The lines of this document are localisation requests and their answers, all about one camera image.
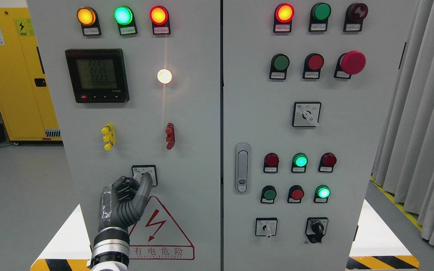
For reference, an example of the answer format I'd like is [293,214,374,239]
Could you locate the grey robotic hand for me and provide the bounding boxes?
[98,172,153,231]

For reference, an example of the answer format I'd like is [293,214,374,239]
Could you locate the white rotary selector switch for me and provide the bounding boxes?
[255,217,278,238]
[291,102,322,128]
[131,165,158,187]

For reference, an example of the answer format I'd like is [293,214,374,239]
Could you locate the amber indicator light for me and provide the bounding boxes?
[77,6,101,36]

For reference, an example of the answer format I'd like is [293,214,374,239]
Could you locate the red electric danger warning sticker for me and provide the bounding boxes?
[129,196,195,260]

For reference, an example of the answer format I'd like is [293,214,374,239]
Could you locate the yellow terminal block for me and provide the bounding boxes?
[101,122,116,151]

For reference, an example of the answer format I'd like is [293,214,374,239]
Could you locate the red terminal block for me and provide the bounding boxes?
[165,122,176,150]

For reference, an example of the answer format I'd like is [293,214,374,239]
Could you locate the black digital power meter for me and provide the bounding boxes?
[65,48,129,104]

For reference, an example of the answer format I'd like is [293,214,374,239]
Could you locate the small clear panel lamp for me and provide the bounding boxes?
[157,69,173,84]

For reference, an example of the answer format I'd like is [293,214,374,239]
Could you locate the dark red indicator lower left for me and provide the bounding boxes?
[263,153,280,173]

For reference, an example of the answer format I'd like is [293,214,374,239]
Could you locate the dark red indicator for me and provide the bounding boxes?
[263,153,280,173]
[318,152,337,173]

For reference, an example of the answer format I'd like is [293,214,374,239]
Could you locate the grey electrical control cabinet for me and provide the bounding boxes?
[27,0,419,271]

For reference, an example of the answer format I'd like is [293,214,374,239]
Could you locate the red push button lower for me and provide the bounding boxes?
[287,185,304,204]

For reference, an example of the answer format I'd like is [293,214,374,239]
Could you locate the red push button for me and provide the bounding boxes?
[303,53,324,79]
[287,185,304,204]

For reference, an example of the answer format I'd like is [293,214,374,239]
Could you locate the lit green indicator lower middle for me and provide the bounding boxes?
[291,152,308,173]

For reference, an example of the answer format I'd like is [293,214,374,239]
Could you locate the green indicator light top left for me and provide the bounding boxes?
[113,6,138,36]

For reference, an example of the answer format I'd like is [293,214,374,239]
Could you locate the red indicator light top left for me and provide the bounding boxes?
[149,5,171,35]

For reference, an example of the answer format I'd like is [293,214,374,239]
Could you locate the lit green push button lower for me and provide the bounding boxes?
[313,185,331,204]

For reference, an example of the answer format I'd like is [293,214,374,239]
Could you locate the yellow safety storage cabinet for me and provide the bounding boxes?
[0,8,62,143]

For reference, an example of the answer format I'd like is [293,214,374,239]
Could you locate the dark red indicator lower right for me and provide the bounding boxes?
[318,152,337,173]

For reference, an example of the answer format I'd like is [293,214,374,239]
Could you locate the green push button upper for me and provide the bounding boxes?
[269,53,290,80]

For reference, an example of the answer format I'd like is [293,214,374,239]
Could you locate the red push button upper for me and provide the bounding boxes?
[303,53,324,79]

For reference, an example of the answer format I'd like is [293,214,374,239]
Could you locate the red lit indicator right door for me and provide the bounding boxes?
[273,3,295,33]

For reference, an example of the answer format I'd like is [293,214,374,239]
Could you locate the red emergency stop mushroom button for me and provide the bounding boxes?
[333,50,367,79]

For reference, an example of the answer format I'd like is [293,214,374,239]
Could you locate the dark green indicator top right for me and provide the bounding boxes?
[308,2,332,32]

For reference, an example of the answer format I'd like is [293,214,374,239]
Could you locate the grey curtain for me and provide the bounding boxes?
[372,0,434,246]

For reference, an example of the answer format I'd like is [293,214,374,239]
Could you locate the dark red buzzer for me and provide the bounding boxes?
[343,2,368,32]

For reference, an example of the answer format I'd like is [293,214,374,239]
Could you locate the grey cabinet door handle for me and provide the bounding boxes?
[235,143,251,193]

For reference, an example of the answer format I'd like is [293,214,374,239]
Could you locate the white rotary selector switch bottom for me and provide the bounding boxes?
[255,217,278,238]

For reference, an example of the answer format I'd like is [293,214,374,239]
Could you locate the black key selector switch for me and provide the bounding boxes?
[304,217,329,244]

